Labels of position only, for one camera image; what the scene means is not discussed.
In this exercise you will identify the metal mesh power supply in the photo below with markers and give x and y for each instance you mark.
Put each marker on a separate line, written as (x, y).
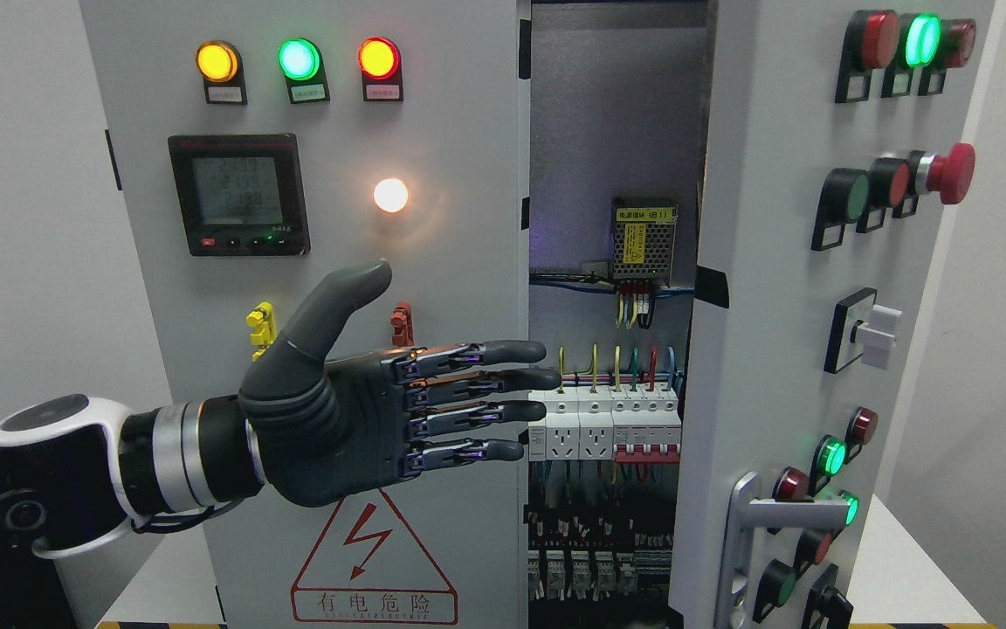
(643, 234)

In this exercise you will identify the red terminal post block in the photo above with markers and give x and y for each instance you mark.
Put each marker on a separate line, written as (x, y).
(402, 325)

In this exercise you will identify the green indicator light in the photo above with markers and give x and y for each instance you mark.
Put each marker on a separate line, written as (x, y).
(299, 59)

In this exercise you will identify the relay and terminal row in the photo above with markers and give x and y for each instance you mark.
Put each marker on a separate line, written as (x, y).
(584, 554)

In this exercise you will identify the red emergency stop button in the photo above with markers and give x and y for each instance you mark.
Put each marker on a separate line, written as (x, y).
(949, 175)

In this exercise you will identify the red triangle warning sticker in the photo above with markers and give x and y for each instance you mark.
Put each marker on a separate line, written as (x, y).
(370, 567)

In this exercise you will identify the red indicator light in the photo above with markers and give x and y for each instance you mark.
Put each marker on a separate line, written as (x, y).
(379, 59)

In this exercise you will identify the black digital power meter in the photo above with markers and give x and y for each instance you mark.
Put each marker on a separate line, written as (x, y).
(240, 195)

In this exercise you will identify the yellow terminal post block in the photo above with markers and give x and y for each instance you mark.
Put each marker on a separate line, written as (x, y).
(262, 328)

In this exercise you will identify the silver door handle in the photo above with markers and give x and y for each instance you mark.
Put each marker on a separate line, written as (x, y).
(737, 603)

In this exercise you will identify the white selector switch right door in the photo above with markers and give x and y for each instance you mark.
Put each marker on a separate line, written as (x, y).
(861, 330)

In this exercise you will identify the yellow indicator light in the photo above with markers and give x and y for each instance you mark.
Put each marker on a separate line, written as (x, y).
(217, 61)

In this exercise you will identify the white socket and breaker row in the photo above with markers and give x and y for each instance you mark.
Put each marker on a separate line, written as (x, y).
(632, 424)

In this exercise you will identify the grey cabinet door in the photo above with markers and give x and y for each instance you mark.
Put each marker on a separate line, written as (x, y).
(813, 108)
(452, 124)

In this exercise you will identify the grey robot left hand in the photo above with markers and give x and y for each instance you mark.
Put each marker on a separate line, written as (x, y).
(328, 429)

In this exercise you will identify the white glowing indicator light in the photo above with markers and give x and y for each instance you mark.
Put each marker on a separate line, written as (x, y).
(391, 195)

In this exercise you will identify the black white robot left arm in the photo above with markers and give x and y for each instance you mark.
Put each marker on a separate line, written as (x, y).
(78, 472)

